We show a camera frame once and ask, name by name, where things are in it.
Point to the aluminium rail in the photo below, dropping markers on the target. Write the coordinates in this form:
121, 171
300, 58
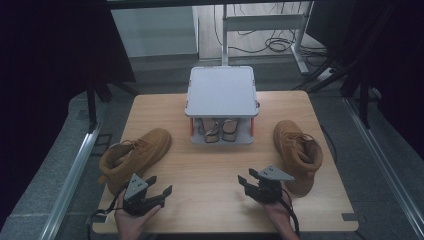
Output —
71, 180
383, 163

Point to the white metal desk frame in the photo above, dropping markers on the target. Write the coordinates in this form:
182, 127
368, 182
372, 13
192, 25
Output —
263, 22

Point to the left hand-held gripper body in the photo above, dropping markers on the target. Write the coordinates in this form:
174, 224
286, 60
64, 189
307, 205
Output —
140, 203

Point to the grey partition panel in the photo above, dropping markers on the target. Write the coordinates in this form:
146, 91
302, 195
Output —
153, 31

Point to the tan suede boot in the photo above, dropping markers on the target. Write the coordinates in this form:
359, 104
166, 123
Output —
140, 153
298, 156

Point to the dark curtain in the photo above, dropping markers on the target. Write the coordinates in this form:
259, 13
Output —
393, 60
50, 66

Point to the black tripod stand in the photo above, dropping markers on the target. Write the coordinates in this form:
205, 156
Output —
365, 103
91, 106

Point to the person's left hand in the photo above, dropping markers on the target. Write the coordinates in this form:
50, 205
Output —
133, 225

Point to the person's right hand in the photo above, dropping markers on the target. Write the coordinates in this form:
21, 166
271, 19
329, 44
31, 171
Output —
278, 215

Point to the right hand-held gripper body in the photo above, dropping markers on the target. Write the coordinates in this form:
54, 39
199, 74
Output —
265, 191

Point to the white two-tier shoe rack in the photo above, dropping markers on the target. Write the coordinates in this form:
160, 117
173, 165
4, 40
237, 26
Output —
221, 93

